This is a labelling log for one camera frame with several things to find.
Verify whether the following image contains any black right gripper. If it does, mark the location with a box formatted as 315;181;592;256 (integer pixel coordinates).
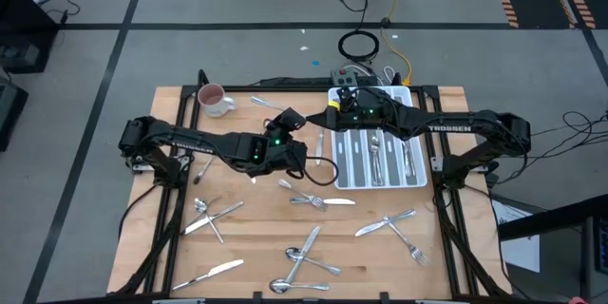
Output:
306;104;409;133

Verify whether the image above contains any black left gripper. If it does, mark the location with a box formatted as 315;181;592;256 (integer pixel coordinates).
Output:
256;107;309;178

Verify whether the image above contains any silver spoon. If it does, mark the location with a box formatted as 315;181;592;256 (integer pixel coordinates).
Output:
372;144;386;187
370;135;384;187
268;277;332;295
193;156;216;185
284;246;343;276
193;197;225;245

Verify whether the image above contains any grey power strip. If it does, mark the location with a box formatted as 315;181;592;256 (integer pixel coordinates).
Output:
330;68;358;86

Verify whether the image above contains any white cutlery tray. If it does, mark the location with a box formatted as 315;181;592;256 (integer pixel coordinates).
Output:
327;85;428;191

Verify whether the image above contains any white mug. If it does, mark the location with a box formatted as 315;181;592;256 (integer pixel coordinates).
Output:
197;82;238;119

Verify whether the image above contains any white paper sheet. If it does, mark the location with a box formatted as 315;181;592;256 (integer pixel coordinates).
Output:
491;199;542;275

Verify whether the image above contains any black desk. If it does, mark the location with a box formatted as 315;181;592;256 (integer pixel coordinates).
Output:
497;194;608;243

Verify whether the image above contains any black case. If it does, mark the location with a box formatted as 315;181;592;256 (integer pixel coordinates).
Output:
0;80;29;151

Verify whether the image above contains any black cabinet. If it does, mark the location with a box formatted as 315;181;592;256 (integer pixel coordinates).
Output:
0;0;61;75

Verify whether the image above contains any black monitor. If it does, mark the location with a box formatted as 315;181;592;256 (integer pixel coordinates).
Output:
581;216;608;303

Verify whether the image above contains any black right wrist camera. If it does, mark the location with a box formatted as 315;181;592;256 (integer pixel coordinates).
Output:
337;85;395;108

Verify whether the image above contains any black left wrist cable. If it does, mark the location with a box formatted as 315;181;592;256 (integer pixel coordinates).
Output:
302;155;340;188

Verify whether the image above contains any black coiled cable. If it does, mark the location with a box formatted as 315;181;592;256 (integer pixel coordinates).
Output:
337;29;381;63

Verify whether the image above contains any white cable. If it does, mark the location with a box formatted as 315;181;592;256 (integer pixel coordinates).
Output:
341;64;396;85

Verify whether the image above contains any black aluminium table frame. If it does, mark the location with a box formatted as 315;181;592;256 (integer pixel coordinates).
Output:
106;68;512;304

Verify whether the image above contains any black arm base cable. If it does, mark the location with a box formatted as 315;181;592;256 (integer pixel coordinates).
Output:
117;182;161;241

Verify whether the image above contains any black floor cable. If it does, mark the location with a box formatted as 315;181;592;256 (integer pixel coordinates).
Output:
493;110;608;186

